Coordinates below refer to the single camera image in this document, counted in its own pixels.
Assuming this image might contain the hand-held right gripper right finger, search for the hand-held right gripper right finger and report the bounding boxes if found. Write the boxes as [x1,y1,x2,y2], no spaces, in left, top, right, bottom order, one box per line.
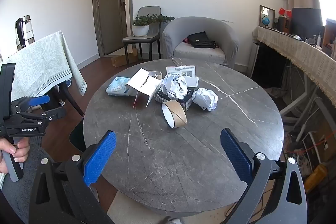
[220,128,307,224]

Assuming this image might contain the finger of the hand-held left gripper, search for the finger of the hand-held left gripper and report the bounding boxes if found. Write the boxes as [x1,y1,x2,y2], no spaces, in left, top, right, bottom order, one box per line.
[16,106,66,126]
[10,95,51,112]

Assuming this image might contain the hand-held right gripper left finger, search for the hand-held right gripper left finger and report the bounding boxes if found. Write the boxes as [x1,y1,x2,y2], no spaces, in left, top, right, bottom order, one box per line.
[28,130,117,224]

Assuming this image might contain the light blue tissue pack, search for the light blue tissue pack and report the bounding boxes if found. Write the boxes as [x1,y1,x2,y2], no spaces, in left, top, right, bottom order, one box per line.
[105,76,132,96]

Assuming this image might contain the small white paper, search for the small white paper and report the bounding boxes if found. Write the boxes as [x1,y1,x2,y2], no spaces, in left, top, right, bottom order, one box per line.
[192,88,219,111]

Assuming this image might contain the brown cardboard tube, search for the brown cardboard tube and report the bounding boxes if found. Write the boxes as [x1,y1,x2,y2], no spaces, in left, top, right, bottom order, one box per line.
[161,100,187,129]

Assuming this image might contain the black packet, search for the black packet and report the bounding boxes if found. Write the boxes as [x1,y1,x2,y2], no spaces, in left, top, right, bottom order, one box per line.
[155,89,196,111]

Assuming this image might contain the white cardboard box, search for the white cardboard box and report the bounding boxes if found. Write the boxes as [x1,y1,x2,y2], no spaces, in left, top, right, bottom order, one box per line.
[126,68,161,108]

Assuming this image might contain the large white paper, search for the large white paper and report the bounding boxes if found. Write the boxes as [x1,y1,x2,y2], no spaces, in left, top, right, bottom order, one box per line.
[159,74,189,101]

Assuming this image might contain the white labelled carton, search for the white labelled carton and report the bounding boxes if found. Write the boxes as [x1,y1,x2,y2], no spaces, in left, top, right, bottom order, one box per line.
[166,65,199,87]

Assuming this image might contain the person's left hand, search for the person's left hand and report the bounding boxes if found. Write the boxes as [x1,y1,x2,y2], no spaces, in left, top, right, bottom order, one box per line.
[0,136,30,174]

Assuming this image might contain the pale green patterned tablecloth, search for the pale green patterned tablecloth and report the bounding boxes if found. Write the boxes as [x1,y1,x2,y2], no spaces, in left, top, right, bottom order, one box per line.
[0,30,87,102]

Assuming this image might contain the round grey stone table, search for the round grey stone table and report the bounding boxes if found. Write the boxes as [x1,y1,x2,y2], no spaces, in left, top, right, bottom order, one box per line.
[83,58,284,214]

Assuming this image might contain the yellow canister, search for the yellow canister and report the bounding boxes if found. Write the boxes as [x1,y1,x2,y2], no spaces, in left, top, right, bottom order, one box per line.
[304,164,328,193]

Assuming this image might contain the flat cardboard box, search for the flat cardboard box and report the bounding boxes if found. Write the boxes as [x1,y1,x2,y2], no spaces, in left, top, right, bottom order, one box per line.
[111,48,139,67]

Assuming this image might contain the grey door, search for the grey door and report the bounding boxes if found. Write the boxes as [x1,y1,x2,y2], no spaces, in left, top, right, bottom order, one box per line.
[92,0,133,58]

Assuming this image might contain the grey dining chair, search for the grey dining chair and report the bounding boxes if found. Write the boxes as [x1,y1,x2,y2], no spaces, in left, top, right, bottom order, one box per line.
[122,6,162,64]

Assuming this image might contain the potted green plant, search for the potted green plant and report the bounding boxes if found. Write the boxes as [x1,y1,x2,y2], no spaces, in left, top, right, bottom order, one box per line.
[131,14,176,37]

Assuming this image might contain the grey armchair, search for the grey armchair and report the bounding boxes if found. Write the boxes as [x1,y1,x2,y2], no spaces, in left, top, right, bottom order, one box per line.
[161,17,239,69]

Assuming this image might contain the beige fringed desk cloth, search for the beige fringed desk cloth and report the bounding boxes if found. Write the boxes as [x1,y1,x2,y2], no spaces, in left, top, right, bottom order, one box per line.
[252,26,336,106]

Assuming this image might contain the black bag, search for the black bag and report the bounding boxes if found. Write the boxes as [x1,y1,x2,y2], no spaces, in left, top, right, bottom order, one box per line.
[187,31,218,49]

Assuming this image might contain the framed picture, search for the framed picture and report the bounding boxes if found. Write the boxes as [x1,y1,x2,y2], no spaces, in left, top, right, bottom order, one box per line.
[259,5,276,29]

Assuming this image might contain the black monitor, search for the black monitor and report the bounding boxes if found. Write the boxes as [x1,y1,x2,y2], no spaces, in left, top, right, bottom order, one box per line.
[291,7,322,38]

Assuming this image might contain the small red flags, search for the small red flags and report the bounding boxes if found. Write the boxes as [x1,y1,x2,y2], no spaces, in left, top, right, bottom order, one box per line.
[278,7,292,18]

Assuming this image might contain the brown desk organizer box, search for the brown desk organizer box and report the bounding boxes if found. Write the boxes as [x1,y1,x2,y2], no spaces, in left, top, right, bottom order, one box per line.
[324,19,336,56]

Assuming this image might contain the glass kettle with black handle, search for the glass kettle with black handle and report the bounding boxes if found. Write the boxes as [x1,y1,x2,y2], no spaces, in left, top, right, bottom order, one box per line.
[15,15,35,51]

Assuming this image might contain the white desk frame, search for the white desk frame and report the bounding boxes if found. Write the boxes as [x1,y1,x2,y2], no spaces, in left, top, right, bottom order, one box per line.
[249,40,326,125]

